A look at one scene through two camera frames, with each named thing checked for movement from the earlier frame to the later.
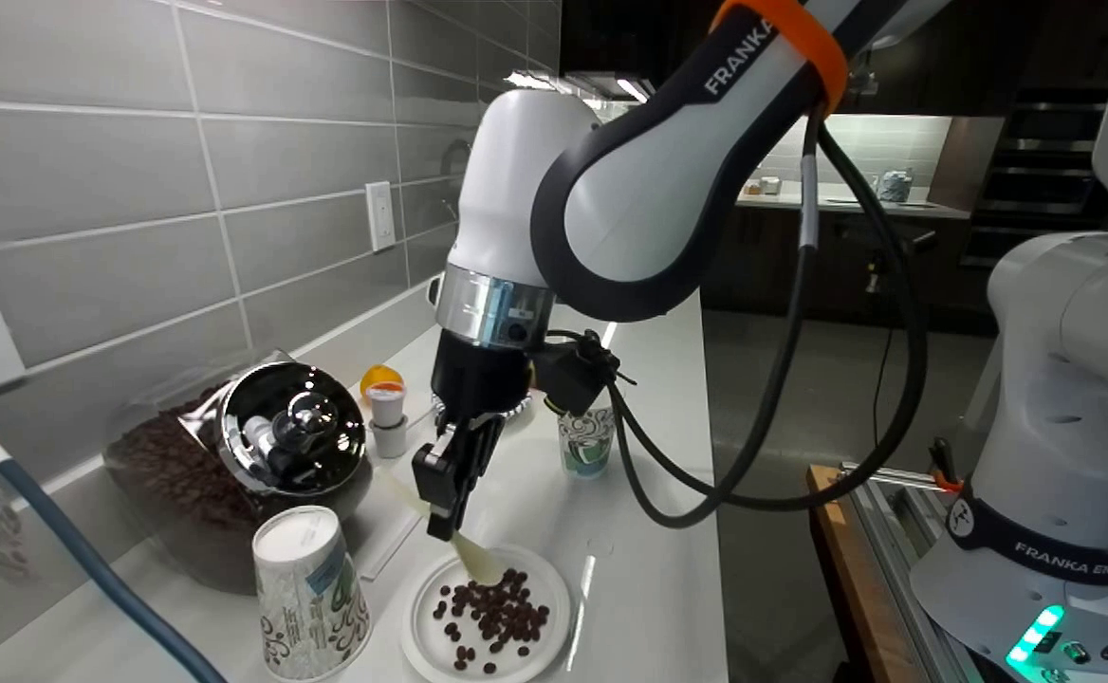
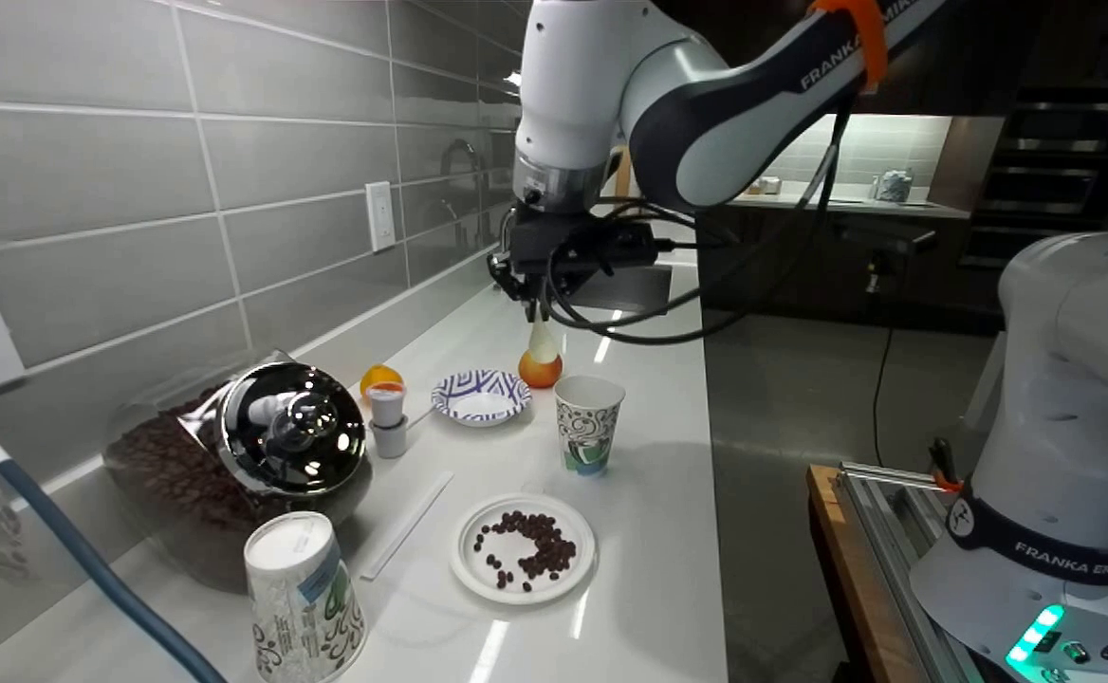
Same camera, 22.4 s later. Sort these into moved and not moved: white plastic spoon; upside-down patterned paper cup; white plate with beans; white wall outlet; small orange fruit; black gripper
Moved: white plate with beans; black gripper; white plastic spoon
Not moved: upside-down patterned paper cup; small orange fruit; white wall outlet
